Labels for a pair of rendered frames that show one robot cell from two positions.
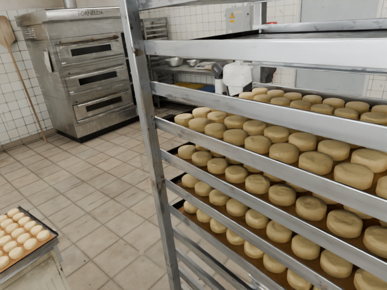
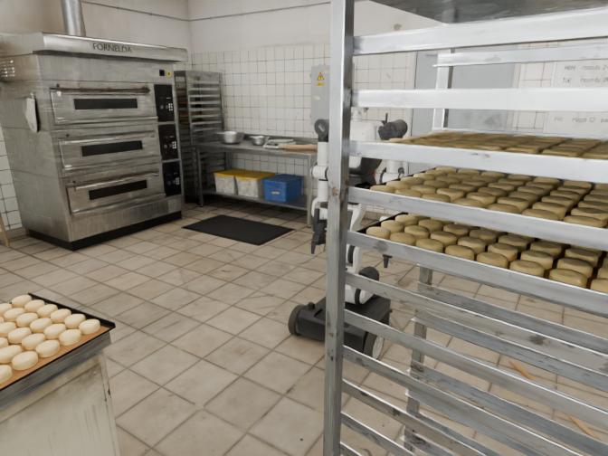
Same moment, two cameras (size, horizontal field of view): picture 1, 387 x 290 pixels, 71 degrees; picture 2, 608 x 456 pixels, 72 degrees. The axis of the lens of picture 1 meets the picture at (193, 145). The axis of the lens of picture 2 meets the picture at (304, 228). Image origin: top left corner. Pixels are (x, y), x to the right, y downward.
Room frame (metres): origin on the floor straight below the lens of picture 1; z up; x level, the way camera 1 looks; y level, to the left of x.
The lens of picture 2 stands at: (-0.13, 0.32, 1.51)
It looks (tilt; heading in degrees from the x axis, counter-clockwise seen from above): 18 degrees down; 349
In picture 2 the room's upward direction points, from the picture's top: straight up
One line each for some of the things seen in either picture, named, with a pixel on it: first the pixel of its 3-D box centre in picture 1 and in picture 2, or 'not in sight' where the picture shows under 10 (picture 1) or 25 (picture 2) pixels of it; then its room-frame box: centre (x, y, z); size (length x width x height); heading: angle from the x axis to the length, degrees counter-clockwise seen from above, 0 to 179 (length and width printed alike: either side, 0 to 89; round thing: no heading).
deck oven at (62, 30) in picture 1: (94, 73); (104, 142); (4.95, 1.63, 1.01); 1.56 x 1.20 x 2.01; 137
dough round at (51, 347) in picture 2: (16, 252); (48, 348); (0.86, 0.78, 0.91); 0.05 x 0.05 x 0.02
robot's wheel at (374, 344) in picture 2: not in sight; (374, 345); (1.91, -0.48, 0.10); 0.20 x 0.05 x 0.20; 137
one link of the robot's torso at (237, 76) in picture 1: (243, 79); (360, 143); (2.28, -0.47, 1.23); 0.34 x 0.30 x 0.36; 47
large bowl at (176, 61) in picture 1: (174, 62); (231, 137); (5.76, 0.23, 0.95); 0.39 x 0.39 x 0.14
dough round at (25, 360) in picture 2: (2, 262); (25, 360); (0.82, 0.81, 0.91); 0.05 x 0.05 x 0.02
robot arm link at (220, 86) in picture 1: (219, 91); (323, 160); (2.39, -0.28, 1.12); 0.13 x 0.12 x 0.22; 45
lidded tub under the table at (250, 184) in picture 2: (192, 92); (256, 184); (5.50, -0.08, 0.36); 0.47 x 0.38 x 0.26; 137
